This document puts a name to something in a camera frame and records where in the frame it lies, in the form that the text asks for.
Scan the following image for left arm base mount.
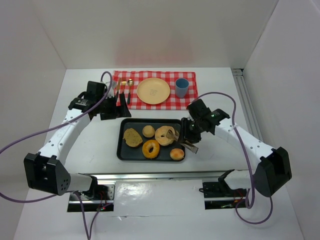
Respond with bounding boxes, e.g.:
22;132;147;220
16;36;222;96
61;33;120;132
67;181;116;213

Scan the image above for gold knife black handle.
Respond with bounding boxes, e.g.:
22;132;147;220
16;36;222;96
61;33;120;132
115;78;122;101

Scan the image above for small round muffin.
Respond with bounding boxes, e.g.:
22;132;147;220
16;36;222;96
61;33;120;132
142;125;155;138

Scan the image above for brown bread slice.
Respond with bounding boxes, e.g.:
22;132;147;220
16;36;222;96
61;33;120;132
123;128;143;148

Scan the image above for aluminium rail right side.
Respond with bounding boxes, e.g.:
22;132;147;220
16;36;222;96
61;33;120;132
231;68;263;141

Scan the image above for orange glazed donut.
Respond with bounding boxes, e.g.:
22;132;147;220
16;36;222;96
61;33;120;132
142;140;160;159

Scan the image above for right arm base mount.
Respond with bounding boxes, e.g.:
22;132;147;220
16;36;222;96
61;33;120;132
198;182;247;210

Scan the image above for blue cup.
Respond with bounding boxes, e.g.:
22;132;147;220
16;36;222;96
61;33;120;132
175;78;189;98

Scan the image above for gold spoon black handle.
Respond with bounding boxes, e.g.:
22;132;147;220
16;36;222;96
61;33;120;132
127;78;134;105

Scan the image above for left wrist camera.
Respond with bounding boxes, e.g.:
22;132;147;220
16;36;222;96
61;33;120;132
84;81;106;102

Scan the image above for pale bagel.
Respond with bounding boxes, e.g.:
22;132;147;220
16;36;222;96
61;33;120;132
154;125;175;146

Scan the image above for beige round plate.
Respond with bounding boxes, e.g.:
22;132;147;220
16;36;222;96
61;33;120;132
136;77;171;105

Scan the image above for aluminium rail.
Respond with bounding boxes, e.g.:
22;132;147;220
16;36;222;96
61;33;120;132
90;171;226;182
231;68;263;141

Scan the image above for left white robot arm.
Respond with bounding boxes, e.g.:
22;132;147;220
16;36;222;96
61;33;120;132
23;92;131;198

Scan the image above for small round bun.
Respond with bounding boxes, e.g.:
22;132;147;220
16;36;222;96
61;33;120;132
170;148;185;161

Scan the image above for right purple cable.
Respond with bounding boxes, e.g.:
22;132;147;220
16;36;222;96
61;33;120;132
187;91;273;225

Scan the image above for gold fork black handle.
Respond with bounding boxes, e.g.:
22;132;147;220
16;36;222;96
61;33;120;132
120;78;127;93

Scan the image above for aluminium rail front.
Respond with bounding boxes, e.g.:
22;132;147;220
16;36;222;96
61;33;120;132
90;171;226;182

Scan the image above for black baking tray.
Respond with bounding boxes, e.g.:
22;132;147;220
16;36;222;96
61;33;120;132
116;118;185;163

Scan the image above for red checkered cloth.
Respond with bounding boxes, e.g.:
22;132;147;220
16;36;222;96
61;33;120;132
113;70;198;111

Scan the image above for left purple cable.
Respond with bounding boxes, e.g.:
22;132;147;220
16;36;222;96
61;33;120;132
0;71;113;240

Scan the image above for purple cable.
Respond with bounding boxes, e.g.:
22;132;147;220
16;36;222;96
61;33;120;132
187;91;273;225
0;71;113;240

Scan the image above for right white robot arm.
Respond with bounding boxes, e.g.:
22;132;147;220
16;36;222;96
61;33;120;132
178;109;292;197

